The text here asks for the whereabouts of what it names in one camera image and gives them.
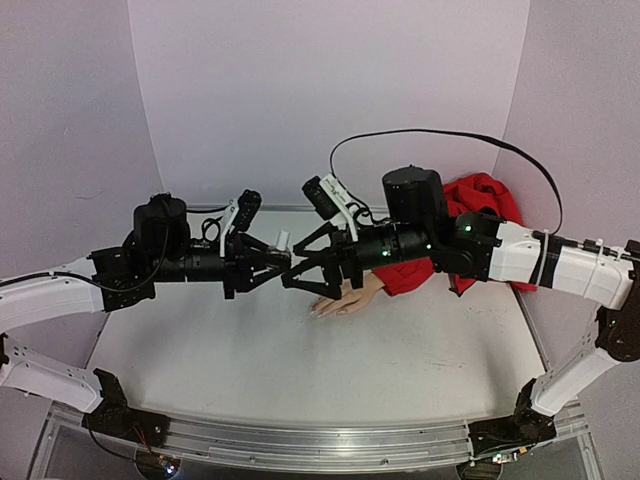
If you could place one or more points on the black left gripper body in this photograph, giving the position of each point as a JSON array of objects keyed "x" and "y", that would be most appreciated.
[{"x": 175, "y": 267}]

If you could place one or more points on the aluminium table edge rail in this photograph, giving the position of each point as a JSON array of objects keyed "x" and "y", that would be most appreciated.
[{"x": 269, "y": 207}]

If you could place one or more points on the mannequin hand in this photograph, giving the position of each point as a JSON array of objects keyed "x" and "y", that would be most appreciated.
[{"x": 351, "y": 301}]

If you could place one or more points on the aluminium front base frame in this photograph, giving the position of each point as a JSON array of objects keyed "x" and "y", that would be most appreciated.
[{"x": 122, "y": 443}]

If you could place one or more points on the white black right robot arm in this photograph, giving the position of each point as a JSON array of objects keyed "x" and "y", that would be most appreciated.
[{"x": 481, "y": 247}]

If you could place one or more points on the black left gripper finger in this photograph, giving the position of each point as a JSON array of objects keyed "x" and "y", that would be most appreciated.
[
  {"x": 260, "y": 276},
  {"x": 256, "y": 247}
]

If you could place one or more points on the red dress cloth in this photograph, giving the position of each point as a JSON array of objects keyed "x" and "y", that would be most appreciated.
[{"x": 476, "y": 193}]

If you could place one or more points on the white nail polish cap brush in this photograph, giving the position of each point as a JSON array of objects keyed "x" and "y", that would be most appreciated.
[{"x": 282, "y": 243}]

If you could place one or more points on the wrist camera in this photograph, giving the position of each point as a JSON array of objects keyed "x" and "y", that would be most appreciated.
[
  {"x": 237, "y": 217},
  {"x": 333, "y": 203}
]

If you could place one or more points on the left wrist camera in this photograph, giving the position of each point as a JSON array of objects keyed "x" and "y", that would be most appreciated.
[{"x": 237, "y": 217}]

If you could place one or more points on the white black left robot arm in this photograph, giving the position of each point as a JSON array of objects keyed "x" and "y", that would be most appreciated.
[{"x": 99, "y": 282}]

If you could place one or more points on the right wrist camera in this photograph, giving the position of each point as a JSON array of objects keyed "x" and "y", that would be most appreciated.
[{"x": 333, "y": 203}]

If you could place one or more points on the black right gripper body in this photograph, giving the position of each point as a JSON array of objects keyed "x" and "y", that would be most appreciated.
[{"x": 338, "y": 256}]

